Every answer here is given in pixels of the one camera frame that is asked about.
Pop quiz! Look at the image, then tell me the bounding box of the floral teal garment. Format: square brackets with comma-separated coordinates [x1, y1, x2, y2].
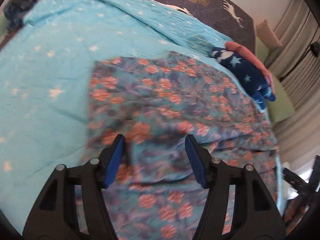
[81, 51, 279, 239]

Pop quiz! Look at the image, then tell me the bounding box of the blue clothes pile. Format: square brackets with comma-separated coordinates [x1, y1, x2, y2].
[3, 0, 38, 31]

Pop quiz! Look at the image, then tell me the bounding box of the beige curtain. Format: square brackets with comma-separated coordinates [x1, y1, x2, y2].
[266, 0, 319, 170]

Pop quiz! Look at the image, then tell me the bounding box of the green pillow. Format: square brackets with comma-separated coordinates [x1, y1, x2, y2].
[255, 37, 296, 125]

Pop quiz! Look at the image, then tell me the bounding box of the navy star folded garment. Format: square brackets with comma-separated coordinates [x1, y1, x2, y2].
[210, 47, 276, 111]

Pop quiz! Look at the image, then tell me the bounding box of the black floor lamp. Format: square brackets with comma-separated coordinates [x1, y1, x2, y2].
[279, 42, 320, 82]

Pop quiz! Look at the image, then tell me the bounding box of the light blue star blanket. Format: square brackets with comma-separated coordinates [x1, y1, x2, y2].
[0, 0, 286, 235]

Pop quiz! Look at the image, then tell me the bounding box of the beige pillow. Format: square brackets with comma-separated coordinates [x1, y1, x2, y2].
[256, 19, 283, 51]

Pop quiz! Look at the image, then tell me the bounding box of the pink folded garment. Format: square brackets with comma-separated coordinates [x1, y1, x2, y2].
[225, 41, 276, 94]

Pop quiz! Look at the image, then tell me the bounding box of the dark deer pattern bedspread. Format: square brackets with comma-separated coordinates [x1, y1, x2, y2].
[0, 0, 256, 55]

